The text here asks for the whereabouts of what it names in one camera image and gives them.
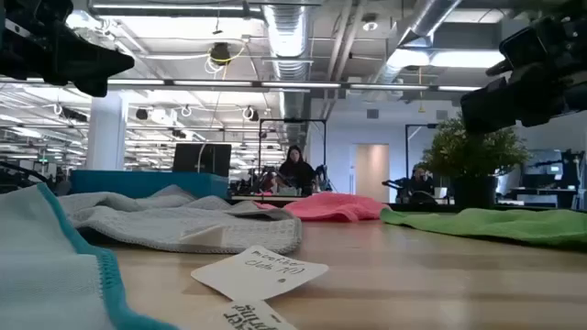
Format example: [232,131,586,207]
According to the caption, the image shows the pale door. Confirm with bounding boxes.
[354,143,391,204]

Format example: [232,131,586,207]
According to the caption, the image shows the white building pillar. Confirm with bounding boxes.
[85,91,129,171]

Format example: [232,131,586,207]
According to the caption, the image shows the black ceiling cable reel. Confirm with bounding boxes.
[209,41,232,66]

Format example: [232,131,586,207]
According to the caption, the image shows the light blue teal-edged towel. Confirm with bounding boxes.
[0,181,181,330]

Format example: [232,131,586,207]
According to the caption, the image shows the potted green plant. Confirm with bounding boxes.
[419,112,533,212]

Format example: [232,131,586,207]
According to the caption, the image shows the pink microfiber towel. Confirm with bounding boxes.
[254,191,391,224]

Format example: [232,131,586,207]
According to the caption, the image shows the seated person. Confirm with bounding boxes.
[277,144,318,197]
[405,167,437,204]

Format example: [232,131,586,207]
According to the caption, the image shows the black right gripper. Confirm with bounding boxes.
[460,16,587,136]

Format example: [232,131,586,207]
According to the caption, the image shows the background computer monitor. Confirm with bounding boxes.
[521,159,566,190]

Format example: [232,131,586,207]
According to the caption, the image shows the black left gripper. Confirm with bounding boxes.
[0,0,136,98]

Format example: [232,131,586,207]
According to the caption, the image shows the printed white paper tag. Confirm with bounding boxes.
[196,299,299,330]

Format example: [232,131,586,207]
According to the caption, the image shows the green microfiber towel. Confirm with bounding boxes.
[379,206,587,252]

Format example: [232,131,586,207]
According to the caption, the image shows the grey waffle-weave towel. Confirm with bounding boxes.
[58,184,304,256]

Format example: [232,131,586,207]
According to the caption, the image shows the linear ceiling light strip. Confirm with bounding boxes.
[0,76,482,94]

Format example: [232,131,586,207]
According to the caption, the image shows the blue plastic bin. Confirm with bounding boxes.
[69,170,229,201]

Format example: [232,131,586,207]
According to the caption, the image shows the handwritten white paper tag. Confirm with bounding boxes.
[190,245,330,303]

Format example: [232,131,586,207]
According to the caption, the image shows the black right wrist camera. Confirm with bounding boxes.
[498,23,552,71]

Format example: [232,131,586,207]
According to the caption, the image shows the black computer monitor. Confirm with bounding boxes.
[172,142,233,179]

